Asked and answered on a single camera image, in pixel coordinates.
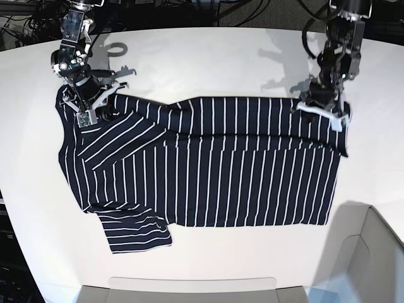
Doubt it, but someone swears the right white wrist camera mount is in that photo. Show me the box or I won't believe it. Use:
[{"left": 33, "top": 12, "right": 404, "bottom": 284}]
[{"left": 60, "top": 81, "right": 127, "bottom": 128}]

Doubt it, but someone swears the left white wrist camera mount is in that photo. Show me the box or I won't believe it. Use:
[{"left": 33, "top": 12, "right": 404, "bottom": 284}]
[{"left": 295, "top": 101, "right": 350, "bottom": 133}]

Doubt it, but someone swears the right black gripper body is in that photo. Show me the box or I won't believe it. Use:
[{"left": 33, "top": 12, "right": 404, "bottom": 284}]
[{"left": 73, "top": 77, "right": 110, "bottom": 122}]

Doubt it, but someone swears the grey bin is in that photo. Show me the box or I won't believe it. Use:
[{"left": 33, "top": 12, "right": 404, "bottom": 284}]
[
  {"left": 77, "top": 277, "right": 309, "bottom": 302},
  {"left": 307, "top": 201, "right": 403, "bottom": 302}
]

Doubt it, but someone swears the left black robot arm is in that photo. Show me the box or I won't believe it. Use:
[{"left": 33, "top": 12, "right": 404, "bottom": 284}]
[{"left": 298, "top": 1, "right": 372, "bottom": 114}]

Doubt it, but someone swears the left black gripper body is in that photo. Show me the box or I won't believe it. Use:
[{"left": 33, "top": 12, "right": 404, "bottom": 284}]
[{"left": 302, "top": 80, "right": 343, "bottom": 110}]

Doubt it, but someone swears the grey bin front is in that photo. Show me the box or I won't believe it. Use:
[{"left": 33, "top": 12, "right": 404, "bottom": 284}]
[{"left": 77, "top": 277, "right": 309, "bottom": 302}]

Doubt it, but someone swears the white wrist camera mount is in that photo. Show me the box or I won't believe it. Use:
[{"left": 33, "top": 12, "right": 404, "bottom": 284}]
[
  {"left": 60, "top": 81, "right": 127, "bottom": 128},
  {"left": 295, "top": 101, "right": 350, "bottom": 133}
]

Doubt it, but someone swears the grey bin right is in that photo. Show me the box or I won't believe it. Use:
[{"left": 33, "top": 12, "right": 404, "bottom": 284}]
[{"left": 307, "top": 201, "right": 403, "bottom": 302}]

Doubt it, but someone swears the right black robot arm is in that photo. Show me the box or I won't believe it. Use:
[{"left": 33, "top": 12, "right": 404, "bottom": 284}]
[{"left": 51, "top": 1, "right": 114, "bottom": 128}]

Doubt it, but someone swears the navy white striped T-shirt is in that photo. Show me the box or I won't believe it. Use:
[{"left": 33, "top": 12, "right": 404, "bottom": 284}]
[{"left": 56, "top": 86, "right": 348, "bottom": 254}]

